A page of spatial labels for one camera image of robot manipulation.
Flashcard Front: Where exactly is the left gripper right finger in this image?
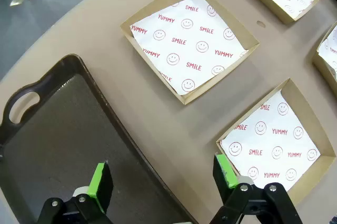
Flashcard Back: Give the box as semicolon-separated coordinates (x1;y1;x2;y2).
209;153;303;224

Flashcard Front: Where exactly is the brown plastic serving tray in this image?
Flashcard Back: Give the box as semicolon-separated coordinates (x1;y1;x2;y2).
0;54;198;224

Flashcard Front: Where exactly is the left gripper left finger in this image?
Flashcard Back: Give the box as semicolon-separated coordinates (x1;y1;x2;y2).
35;160;114;224

